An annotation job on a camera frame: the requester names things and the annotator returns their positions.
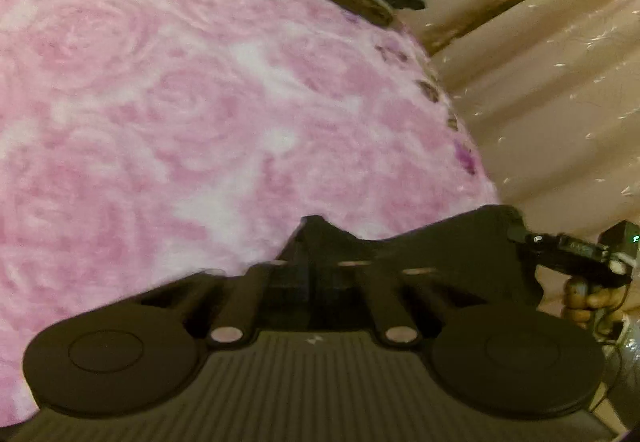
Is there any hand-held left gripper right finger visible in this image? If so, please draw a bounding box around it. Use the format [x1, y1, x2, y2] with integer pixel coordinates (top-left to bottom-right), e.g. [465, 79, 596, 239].
[339, 261, 453, 349]

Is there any black garment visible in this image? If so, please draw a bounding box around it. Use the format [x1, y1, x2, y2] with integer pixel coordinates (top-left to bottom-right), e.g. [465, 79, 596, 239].
[278, 204, 547, 329]

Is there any black cable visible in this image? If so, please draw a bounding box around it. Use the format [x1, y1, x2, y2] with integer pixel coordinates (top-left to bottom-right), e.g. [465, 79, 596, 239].
[590, 309, 632, 415]

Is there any pink rose-patterned blanket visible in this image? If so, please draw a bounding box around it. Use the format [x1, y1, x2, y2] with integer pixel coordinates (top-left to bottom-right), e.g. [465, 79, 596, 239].
[0, 0, 502, 435]

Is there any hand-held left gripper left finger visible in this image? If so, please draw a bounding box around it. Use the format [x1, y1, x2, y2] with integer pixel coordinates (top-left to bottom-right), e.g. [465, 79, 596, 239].
[141, 261, 289, 349]

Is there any person's right hand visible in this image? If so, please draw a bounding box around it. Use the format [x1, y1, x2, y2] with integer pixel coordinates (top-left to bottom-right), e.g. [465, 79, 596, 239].
[562, 279, 626, 330]

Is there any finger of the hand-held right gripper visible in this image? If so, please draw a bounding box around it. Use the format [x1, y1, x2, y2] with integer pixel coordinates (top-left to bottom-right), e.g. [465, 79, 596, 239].
[506, 222, 625, 286]

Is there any beige patterned curtain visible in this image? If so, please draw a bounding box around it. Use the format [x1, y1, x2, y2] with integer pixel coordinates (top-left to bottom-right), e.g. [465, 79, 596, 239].
[387, 0, 640, 323]

